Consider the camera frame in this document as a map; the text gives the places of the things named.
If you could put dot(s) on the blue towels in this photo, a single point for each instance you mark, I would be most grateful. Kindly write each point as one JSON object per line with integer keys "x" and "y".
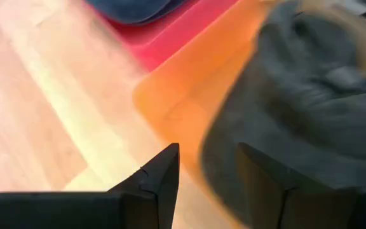
{"x": 132, "y": 9}

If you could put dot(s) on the pink plastic bin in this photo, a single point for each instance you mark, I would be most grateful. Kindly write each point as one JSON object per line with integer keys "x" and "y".
{"x": 170, "y": 38}

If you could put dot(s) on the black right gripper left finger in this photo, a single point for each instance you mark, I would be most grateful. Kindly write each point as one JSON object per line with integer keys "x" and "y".
{"x": 148, "y": 197}

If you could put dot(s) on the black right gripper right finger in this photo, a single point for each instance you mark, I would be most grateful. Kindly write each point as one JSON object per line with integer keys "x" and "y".
{"x": 265, "y": 203}

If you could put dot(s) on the black cap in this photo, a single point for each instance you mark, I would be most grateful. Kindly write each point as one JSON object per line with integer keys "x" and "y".
{"x": 297, "y": 111}

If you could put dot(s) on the orange plastic bin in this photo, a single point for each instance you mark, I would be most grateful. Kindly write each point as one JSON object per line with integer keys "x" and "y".
{"x": 195, "y": 79}

